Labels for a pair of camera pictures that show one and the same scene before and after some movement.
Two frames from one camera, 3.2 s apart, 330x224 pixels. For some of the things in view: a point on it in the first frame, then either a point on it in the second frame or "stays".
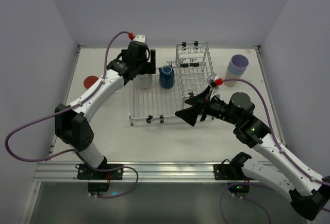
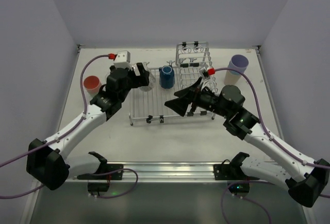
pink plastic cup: x=89 y=81 stays
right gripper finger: x=198 y=99 -> x=189 y=90
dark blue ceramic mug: x=166 y=76 stays
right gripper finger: x=190 y=114 -> x=182 y=105
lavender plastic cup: x=239 y=62 stays
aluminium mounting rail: x=67 y=172 stays
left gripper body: x=152 y=62 -> x=141 y=74
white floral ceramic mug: x=144 y=82 stays
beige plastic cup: x=230 y=75 stays
